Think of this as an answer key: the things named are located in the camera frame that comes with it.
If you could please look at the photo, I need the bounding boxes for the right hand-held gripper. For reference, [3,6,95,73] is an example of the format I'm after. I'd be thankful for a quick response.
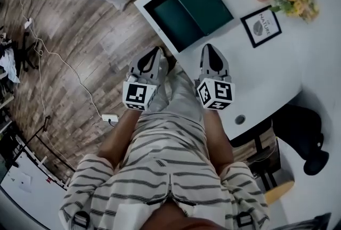
[194,43,236,111]

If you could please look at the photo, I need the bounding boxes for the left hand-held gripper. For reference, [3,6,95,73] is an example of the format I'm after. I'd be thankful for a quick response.
[122,46,168,112]

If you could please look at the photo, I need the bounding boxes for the dark green box drawer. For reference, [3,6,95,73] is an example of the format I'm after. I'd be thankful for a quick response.
[143,0,207,54]

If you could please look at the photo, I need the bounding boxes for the dark green box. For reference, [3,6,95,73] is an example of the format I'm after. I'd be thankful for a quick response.
[168,0,235,37]

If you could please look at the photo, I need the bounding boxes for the person's right forearm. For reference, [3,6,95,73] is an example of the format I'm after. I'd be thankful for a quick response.
[203,108,236,174]

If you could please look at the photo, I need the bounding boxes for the person's left forearm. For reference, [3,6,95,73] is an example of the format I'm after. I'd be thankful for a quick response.
[96,108,141,171]

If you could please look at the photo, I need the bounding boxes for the dark shoe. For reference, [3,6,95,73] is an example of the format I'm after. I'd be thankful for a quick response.
[160,47,177,77]

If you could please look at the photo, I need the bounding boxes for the grey trousers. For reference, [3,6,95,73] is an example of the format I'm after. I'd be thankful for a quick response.
[148,62,204,124]

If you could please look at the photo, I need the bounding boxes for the black framed picture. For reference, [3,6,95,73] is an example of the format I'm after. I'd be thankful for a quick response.
[240,5,283,49]

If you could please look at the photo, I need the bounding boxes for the white power strip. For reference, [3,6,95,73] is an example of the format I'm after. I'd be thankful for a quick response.
[101,113,119,123]

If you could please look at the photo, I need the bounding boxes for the striped white shirt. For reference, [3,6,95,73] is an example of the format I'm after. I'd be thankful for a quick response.
[58,111,270,230]

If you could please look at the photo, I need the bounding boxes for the black office chair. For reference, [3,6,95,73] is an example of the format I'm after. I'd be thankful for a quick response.
[271,103,330,177]

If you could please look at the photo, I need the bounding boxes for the black chair base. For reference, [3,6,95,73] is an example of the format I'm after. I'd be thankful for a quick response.
[19,31,41,73]

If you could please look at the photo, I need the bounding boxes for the crumpled light cloth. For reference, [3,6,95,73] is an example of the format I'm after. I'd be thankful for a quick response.
[0,46,21,84]

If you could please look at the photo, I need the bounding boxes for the yellow stool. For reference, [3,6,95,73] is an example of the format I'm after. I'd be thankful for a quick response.
[264,180,296,206]

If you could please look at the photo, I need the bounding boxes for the white side table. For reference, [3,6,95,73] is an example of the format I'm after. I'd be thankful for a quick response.
[0,150,69,230]

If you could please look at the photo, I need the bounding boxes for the white floor cable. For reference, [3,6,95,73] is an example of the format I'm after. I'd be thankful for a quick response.
[15,0,107,118]

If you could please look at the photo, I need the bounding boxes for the black metal rack frame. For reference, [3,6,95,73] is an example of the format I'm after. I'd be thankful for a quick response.
[14,115,77,174]

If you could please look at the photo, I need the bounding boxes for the black strap buckle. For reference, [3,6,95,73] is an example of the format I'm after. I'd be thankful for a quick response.
[235,211,254,228]
[71,210,92,230]

